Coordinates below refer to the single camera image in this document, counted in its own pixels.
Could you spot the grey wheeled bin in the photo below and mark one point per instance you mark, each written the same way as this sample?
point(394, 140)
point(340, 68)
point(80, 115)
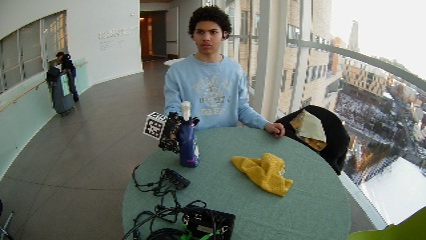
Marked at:
point(60, 91)

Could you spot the black jacket on chair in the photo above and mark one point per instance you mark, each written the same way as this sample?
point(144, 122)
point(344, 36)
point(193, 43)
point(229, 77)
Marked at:
point(334, 136)

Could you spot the white window column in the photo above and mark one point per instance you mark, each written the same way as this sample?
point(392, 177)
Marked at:
point(268, 56)

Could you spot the wooden wall handrail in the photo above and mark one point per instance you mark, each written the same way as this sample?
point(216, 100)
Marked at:
point(21, 95)

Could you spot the blue bottle with white cap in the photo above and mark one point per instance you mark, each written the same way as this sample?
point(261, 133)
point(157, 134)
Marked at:
point(188, 146)

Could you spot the white marker cube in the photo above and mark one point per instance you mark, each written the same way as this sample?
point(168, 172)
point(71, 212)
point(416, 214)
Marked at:
point(155, 125)

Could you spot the metal stand leg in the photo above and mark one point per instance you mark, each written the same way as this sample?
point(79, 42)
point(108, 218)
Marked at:
point(5, 223)

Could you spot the black electronics box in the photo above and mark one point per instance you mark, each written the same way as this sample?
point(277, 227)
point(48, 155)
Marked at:
point(208, 222)

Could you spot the small black device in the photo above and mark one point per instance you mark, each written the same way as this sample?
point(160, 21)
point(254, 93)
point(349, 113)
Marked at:
point(176, 179)

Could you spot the green chair back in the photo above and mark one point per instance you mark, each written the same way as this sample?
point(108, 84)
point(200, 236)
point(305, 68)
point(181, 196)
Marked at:
point(394, 228)

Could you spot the beige cloth bag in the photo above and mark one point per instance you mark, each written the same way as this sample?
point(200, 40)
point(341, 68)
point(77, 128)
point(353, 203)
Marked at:
point(309, 130)

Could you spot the the person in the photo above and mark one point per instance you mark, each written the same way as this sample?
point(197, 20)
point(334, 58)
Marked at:
point(208, 86)

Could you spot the brown door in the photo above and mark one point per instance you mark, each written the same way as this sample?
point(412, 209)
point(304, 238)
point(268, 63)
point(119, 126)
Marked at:
point(152, 35)

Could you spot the yellow cloth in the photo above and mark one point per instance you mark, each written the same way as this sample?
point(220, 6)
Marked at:
point(266, 173)

